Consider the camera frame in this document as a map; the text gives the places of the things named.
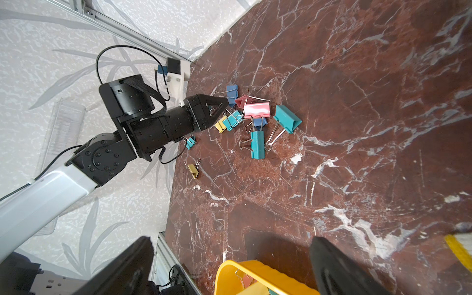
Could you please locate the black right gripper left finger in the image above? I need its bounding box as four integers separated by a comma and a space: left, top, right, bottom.
76, 237, 154, 295

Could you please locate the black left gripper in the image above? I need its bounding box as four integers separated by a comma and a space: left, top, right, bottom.
184, 94, 229, 132

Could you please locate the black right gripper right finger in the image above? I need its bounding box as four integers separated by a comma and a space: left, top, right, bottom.
309, 237, 390, 295

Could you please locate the teal striped binder clip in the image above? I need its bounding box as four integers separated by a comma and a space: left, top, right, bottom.
222, 110, 243, 131

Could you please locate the small teal binder clip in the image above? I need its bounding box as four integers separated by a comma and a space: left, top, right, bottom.
183, 136, 196, 150

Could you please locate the small olive yellow binder clip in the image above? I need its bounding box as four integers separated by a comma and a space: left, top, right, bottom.
187, 158, 201, 179

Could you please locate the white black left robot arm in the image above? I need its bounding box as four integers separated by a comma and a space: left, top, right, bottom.
1, 75, 229, 259

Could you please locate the dark red binder clip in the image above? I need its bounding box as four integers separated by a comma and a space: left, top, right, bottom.
235, 95, 269, 109

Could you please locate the large pink binder clip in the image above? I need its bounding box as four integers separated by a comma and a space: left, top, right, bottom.
243, 102, 270, 119

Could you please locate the blue hidden binder clip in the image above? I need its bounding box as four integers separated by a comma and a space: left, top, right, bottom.
253, 118, 268, 131

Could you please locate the teal upright binder clip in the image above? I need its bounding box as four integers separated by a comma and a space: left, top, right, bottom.
238, 130, 266, 160

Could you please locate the large teal binder clip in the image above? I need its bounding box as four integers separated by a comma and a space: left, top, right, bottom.
265, 105, 302, 151

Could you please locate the yellow plastic storage tray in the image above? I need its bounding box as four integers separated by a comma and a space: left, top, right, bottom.
215, 260, 319, 295

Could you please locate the blue dotted white work glove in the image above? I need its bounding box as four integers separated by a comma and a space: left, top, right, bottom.
444, 232, 472, 272

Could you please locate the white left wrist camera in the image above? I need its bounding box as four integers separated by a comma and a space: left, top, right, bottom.
157, 58, 191, 107

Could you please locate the clear acrylic wall shelf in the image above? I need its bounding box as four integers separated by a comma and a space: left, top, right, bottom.
32, 97, 86, 237

